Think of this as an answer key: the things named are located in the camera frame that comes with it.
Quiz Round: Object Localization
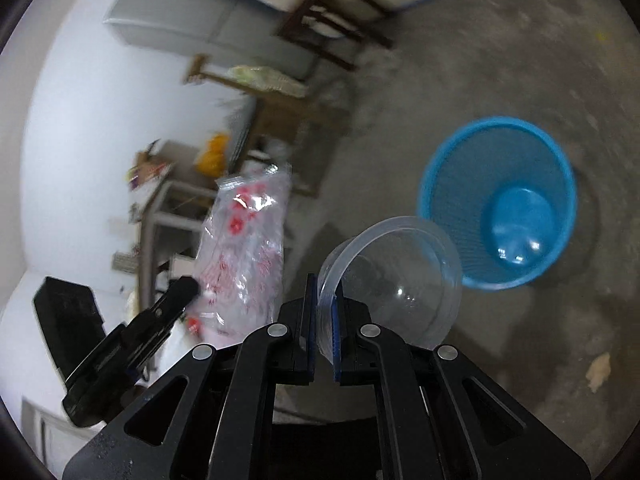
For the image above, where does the clear red-printed plastic bag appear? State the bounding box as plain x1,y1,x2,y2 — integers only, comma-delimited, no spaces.
188,166,292,349

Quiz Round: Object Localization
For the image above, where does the clear plastic cup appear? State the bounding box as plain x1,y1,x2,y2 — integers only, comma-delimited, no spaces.
317,216,462,362

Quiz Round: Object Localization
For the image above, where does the blue mesh trash basket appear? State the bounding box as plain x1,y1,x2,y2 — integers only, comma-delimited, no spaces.
416,116,578,292

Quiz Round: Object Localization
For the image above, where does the orange plastic bag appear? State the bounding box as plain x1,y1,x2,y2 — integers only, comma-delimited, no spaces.
194,132,230,179

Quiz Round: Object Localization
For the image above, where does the light wooden chair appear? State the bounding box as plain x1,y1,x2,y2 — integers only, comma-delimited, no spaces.
183,54,346,174

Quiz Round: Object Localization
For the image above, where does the paper scrap on floor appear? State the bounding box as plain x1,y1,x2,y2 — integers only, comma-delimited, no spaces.
586,352,612,393

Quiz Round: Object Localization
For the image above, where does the dark wooden stool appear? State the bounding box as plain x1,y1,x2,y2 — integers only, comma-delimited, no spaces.
276,0,397,72

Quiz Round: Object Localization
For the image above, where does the grey refrigerator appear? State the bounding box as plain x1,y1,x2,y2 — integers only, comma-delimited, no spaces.
104,0,316,80

